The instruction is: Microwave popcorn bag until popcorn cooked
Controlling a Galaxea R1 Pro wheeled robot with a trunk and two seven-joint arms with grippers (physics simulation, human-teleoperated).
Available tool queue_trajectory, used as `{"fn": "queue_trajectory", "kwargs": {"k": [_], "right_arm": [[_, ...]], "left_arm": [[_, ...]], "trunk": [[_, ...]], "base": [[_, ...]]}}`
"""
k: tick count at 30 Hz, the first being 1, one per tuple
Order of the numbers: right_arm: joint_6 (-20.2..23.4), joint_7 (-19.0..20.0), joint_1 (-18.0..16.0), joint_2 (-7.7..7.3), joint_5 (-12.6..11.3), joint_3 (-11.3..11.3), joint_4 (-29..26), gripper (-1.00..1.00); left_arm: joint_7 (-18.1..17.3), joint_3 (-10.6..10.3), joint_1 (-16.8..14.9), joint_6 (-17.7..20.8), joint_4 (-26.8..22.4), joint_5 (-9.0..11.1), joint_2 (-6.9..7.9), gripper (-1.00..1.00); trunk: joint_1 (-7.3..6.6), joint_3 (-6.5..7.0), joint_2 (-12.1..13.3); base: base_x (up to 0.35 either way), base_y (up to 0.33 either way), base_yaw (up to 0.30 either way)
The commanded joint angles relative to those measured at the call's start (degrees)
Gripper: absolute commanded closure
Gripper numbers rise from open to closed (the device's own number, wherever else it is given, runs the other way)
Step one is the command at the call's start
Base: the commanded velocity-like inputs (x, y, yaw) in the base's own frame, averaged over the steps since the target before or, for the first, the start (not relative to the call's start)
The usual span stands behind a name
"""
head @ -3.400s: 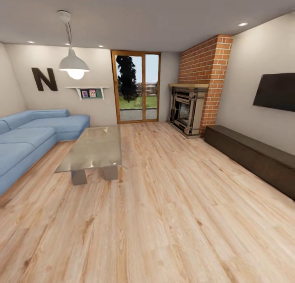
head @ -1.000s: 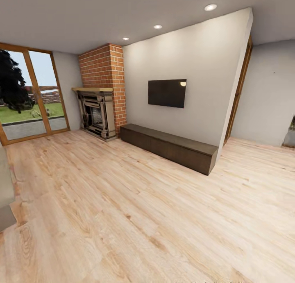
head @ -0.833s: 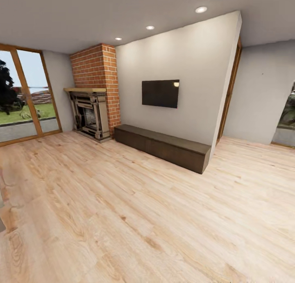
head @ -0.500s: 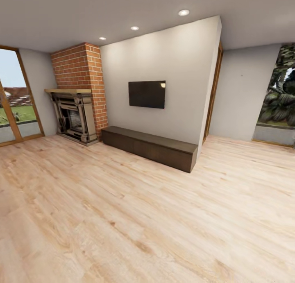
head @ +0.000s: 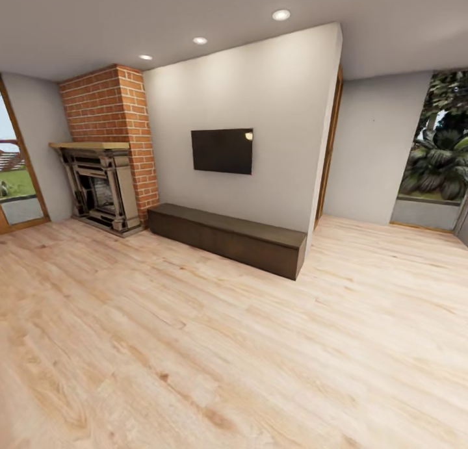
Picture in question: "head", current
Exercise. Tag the fixed window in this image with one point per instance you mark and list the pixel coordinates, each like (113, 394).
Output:
(434, 186)

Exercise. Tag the wood fireplace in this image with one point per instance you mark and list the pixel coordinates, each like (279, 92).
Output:
(101, 183)

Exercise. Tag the cabinet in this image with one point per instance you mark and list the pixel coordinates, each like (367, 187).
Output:
(270, 248)

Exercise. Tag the wall mounted tv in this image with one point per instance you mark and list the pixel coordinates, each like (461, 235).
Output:
(223, 150)

